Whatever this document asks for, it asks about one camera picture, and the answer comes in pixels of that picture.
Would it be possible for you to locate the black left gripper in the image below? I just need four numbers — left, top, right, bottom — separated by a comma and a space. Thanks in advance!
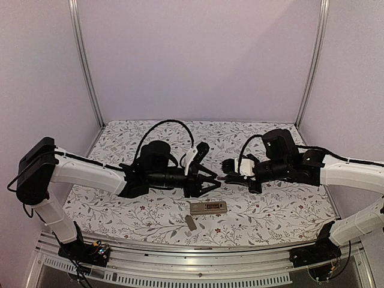
148, 166, 222, 199

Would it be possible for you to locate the white remote control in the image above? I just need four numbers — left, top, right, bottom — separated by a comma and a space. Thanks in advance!
190, 201, 227, 215

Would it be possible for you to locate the remote battery cover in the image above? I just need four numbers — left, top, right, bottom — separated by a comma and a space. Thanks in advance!
185, 215, 197, 231

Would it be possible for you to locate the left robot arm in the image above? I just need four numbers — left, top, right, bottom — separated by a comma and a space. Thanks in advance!
7, 137, 221, 260

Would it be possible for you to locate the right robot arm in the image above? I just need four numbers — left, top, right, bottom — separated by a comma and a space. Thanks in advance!
221, 129, 383, 262

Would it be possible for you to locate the floral patterned table mat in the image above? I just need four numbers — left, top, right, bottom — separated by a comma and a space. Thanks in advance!
64, 120, 335, 246

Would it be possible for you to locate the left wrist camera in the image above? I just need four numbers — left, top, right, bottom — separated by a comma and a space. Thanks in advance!
181, 142, 209, 176

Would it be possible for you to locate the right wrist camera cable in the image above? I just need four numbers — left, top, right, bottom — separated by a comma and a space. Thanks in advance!
238, 134, 265, 164

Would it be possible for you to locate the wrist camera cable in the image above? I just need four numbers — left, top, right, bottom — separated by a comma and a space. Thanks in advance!
238, 134, 265, 164
136, 119, 195, 160

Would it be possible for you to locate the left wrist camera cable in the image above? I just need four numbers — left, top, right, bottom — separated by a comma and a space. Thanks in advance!
136, 119, 195, 160

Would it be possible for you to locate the front aluminium rail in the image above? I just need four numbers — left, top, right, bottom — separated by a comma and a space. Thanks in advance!
26, 232, 378, 287

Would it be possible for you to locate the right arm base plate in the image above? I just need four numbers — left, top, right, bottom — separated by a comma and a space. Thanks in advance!
289, 243, 341, 268

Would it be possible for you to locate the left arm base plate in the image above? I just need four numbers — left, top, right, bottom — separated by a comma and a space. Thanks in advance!
58, 241, 110, 267

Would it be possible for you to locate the right aluminium frame post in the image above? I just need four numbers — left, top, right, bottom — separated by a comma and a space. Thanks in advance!
295, 0, 330, 130

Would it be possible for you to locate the aluminium frame post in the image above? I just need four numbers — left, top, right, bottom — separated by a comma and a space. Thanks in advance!
68, 0, 105, 128
295, 0, 330, 130

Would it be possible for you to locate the left aluminium frame post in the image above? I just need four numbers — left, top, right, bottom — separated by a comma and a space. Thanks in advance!
68, 0, 105, 128

